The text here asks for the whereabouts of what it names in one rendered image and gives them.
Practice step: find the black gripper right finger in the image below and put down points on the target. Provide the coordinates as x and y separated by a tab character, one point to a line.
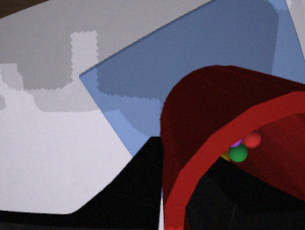
228	198

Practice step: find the dark red cup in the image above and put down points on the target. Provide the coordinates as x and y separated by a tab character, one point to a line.
211	109

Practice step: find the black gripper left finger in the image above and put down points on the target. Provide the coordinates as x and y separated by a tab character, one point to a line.
130	202

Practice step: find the green marble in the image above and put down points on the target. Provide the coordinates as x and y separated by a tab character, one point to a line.
238	154

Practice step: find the dark red marble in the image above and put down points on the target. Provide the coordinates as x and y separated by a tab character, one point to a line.
253	139

